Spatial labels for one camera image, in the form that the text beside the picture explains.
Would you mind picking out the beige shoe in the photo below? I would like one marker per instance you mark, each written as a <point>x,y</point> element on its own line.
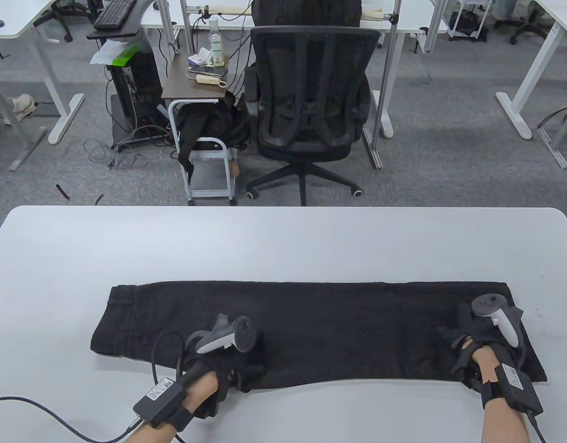
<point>22,105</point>

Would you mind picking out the person's left hand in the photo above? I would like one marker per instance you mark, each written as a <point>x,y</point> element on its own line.
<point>246,369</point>

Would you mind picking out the brown-top white-frame side cart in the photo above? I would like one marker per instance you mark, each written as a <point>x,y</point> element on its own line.
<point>191,90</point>

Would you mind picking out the person's right hand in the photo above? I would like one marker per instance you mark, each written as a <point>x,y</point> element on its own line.
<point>477,333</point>

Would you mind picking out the black computer tower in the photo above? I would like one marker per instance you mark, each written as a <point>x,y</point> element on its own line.
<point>145,78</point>

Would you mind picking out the grey white left controller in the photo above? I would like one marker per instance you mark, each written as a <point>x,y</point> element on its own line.
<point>219,341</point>

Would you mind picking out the green white plastic bag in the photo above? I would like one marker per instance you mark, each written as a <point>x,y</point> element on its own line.
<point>115,53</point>

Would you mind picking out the black bag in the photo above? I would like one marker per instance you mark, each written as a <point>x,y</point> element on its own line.
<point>205,122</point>

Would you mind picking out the black pen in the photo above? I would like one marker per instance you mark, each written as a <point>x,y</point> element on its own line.
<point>63,192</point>

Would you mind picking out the grey white controller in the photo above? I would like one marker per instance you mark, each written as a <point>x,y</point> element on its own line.
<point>505,323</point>
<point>219,341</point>

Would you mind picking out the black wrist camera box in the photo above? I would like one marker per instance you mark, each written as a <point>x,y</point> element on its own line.
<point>159,399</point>
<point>519,387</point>

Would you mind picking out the clear plastic bottle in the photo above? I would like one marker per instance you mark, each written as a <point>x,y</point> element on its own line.
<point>216,46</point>

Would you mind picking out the black denim trousers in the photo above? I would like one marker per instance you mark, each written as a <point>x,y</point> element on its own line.
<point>334,332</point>

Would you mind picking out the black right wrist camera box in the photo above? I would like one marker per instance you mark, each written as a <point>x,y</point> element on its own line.
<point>519,387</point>

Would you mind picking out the white desk with white legs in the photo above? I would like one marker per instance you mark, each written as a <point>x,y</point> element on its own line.
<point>15,18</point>

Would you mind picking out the aluminium frame post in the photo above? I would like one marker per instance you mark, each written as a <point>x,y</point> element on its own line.
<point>386,92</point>

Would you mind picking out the person's right forearm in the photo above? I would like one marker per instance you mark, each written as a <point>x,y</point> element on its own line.
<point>505,424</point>

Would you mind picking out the white trolley with black bag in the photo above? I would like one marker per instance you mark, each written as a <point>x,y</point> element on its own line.
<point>466,20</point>

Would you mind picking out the black swivel chair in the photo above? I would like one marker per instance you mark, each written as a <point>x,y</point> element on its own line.
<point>59,16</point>
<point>526,23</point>

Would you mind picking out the long white desk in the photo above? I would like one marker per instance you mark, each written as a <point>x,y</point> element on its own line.
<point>403,25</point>

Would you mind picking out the black mesh office chair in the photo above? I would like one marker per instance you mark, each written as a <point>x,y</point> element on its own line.
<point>311,138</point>

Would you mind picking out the grey white right controller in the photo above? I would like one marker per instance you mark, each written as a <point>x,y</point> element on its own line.
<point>505,323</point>

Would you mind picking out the black phone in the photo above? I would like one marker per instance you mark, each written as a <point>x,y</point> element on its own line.
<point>209,71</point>

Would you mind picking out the black keyboard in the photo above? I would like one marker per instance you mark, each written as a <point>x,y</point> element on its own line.
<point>112,14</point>

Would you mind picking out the black keyboard tray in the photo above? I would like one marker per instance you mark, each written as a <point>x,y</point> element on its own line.
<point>138,23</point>

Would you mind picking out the white desk with T-foot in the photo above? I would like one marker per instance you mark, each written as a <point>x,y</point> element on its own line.
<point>542,55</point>

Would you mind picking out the purple white small box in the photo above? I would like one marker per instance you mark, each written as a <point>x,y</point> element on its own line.
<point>198,58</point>

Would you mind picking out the person's left forearm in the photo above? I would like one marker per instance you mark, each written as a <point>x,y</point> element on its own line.
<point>202,387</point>

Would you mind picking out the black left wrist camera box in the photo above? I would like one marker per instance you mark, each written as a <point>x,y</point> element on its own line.
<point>159,399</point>

